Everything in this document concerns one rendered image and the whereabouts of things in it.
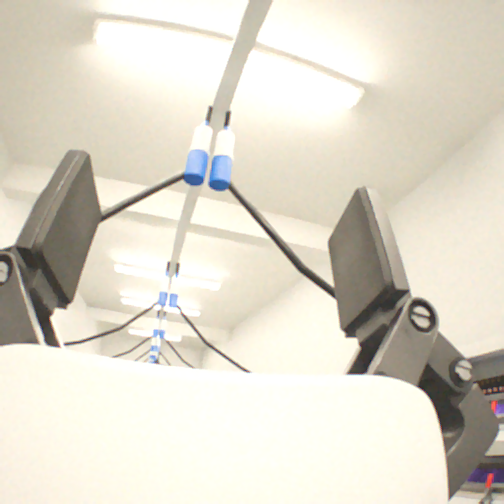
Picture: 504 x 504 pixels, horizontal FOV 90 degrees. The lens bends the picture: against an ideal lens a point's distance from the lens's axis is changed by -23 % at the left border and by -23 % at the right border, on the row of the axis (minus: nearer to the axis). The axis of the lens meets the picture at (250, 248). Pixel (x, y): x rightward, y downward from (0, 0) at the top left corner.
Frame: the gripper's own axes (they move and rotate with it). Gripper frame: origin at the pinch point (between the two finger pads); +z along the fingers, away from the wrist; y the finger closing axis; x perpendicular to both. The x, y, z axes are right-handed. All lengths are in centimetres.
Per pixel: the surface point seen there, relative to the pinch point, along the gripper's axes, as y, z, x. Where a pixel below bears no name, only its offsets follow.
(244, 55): 3, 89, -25
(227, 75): -1, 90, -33
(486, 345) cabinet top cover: 66, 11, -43
